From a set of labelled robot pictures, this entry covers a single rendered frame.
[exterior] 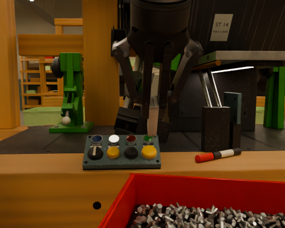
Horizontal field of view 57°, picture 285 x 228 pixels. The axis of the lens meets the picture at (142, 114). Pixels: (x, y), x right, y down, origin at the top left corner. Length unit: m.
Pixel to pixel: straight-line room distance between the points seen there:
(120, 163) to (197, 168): 0.15
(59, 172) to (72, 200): 0.06
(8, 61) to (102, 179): 0.79
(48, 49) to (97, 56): 0.24
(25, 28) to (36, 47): 10.60
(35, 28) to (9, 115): 10.57
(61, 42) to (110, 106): 0.35
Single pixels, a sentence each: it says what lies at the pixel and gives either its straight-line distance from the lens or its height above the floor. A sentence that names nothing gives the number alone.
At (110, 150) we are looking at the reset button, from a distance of 0.51.
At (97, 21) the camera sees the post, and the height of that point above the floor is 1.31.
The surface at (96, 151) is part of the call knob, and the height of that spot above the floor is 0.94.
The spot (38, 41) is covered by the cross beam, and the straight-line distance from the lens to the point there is 1.25.
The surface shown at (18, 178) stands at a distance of 0.55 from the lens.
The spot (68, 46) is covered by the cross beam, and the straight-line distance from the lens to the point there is 1.21.
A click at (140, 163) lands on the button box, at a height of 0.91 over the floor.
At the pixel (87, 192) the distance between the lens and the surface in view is 0.53.
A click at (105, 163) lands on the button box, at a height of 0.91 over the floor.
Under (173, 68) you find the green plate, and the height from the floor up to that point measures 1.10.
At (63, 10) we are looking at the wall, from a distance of 11.51.
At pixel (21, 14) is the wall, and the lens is 12.00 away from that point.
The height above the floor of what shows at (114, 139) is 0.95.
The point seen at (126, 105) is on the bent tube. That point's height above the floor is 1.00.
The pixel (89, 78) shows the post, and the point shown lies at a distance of 1.10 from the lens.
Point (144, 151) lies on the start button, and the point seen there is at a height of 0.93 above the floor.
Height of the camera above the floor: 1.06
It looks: 7 degrees down
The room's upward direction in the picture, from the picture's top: straight up
